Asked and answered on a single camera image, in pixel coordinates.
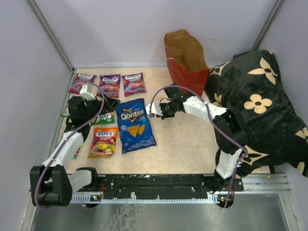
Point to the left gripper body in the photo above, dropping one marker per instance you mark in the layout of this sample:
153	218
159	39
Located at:
92	108

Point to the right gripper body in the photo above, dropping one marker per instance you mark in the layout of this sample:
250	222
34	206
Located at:
168	110

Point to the green Fox's spring tea packet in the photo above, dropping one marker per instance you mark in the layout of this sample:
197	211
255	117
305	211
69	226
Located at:
107	118

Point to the purple Fox's packet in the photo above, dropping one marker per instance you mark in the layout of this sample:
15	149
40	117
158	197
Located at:
133	84
109	85

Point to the purple snack packet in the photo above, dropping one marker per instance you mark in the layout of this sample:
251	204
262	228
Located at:
77	83

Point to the orange Fox's fruits packet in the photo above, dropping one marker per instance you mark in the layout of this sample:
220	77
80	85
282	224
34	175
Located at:
103	143

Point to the blue snack packet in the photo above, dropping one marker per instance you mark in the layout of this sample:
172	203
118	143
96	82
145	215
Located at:
134	126

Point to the teal Fox's candy packet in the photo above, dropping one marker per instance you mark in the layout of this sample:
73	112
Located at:
76	154

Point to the red paper bag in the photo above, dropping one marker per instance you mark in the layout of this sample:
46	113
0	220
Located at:
185	60

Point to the twisted paper bag handle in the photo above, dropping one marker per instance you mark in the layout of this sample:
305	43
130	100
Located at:
211	43
161	52

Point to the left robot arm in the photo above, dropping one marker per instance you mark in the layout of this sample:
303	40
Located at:
60	163

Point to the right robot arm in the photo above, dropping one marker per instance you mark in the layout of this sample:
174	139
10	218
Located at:
230	130

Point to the black floral blanket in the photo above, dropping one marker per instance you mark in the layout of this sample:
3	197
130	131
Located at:
251	82

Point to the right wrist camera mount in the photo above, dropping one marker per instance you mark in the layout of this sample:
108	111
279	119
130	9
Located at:
154	110

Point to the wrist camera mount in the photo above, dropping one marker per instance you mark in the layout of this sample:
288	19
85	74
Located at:
85	92
154	110

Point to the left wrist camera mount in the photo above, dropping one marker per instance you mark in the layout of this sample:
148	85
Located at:
85	92

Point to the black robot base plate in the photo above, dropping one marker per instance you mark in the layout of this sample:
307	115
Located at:
157	186

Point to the aluminium frame rail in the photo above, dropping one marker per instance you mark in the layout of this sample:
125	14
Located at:
252	184

